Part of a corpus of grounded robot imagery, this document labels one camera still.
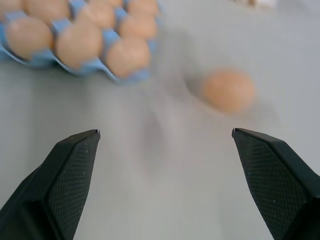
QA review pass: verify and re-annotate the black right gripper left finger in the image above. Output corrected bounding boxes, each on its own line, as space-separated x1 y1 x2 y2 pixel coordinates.
0 129 101 240

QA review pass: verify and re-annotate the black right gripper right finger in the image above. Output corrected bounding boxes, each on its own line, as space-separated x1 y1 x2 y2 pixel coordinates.
231 127 320 240

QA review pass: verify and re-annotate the brown egg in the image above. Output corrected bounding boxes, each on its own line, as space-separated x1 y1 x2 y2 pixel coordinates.
127 0 160 16
23 0 71 25
201 67 256 115
89 0 125 8
5 17 54 60
77 1 116 30
119 14 158 40
105 36 152 78
54 22 104 70
0 0 25 18

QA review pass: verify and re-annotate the blue egg carton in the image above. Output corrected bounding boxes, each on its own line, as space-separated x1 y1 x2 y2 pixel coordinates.
0 0 166 85

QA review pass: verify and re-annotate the white object with brown edge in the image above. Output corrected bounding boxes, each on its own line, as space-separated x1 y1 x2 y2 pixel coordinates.
231 0 278 10

